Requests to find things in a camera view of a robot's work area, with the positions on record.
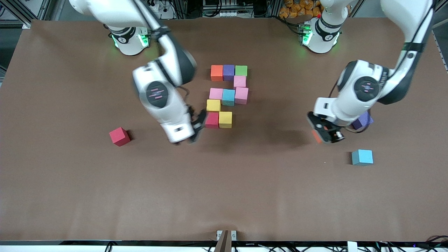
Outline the red foam block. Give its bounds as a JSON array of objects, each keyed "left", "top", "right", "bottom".
[
  {"left": 205, "top": 112, "right": 220, "bottom": 129},
  {"left": 109, "top": 127, "right": 131, "bottom": 147}
]

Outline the light blue foam block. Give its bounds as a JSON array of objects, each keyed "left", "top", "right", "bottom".
[
  {"left": 222, "top": 89, "right": 236, "bottom": 106},
  {"left": 352, "top": 149, "right": 374, "bottom": 166}
]

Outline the white power strip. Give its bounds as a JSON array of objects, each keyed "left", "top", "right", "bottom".
[
  {"left": 206, "top": 10, "right": 252, "bottom": 18},
  {"left": 147, "top": 0, "right": 165, "bottom": 13}
]

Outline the bag of orange items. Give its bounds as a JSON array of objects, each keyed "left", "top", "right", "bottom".
[{"left": 279, "top": 0, "right": 324, "bottom": 19}]

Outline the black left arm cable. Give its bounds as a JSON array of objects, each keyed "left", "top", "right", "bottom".
[{"left": 328, "top": 0, "right": 435, "bottom": 134}]

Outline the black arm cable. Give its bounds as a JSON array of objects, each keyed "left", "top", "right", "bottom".
[
  {"left": 328, "top": 0, "right": 435, "bottom": 134},
  {"left": 135, "top": 0, "right": 192, "bottom": 106}
]

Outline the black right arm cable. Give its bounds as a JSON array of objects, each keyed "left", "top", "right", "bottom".
[{"left": 135, "top": 0, "right": 192, "bottom": 106}]

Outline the small metal bracket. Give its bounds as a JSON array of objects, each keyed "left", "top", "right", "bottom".
[{"left": 216, "top": 230, "right": 237, "bottom": 241}]

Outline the brown post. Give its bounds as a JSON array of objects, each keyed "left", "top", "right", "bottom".
[{"left": 214, "top": 230, "right": 232, "bottom": 252}]

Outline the aluminium frame post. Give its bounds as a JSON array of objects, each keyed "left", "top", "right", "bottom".
[{"left": 434, "top": 0, "right": 448, "bottom": 26}]

